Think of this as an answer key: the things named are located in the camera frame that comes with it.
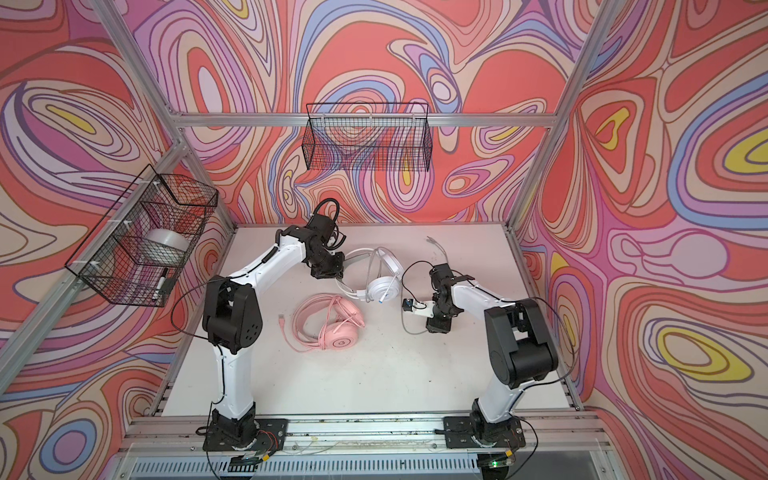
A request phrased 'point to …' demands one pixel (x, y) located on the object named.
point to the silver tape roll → (164, 246)
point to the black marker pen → (162, 281)
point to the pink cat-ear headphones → (341, 330)
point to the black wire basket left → (110, 258)
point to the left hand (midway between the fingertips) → (346, 271)
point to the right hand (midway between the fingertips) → (440, 324)
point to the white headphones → (382, 288)
